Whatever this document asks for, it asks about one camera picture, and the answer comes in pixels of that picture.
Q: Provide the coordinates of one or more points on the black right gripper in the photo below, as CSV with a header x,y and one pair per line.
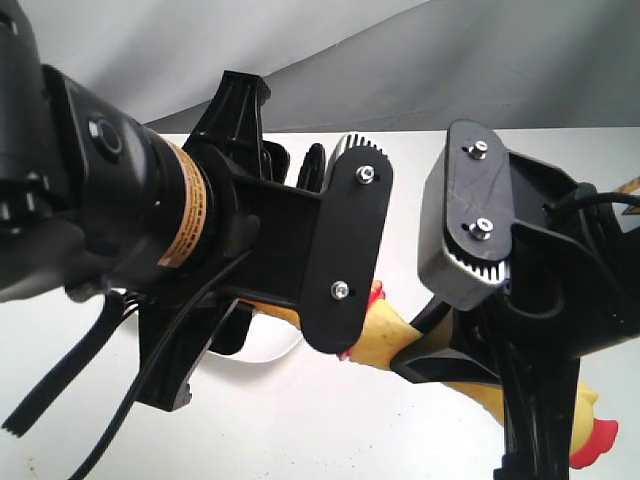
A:
x,y
572,290

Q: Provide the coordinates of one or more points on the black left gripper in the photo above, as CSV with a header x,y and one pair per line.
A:
x,y
188,317

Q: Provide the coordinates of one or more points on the yellow rubber chicken toy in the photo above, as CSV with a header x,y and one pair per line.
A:
x,y
385,333

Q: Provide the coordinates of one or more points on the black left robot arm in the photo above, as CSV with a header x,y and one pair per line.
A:
x,y
96,203

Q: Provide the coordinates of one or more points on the white square plate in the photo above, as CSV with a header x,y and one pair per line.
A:
x,y
268,339

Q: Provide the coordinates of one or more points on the grey backdrop cloth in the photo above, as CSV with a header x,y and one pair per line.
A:
x,y
362,65

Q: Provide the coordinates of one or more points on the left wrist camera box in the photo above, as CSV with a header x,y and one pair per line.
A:
x,y
345,244

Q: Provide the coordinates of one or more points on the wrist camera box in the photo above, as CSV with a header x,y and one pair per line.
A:
x,y
345,244
466,214

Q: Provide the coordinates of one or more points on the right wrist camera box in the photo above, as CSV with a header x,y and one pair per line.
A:
x,y
466,214

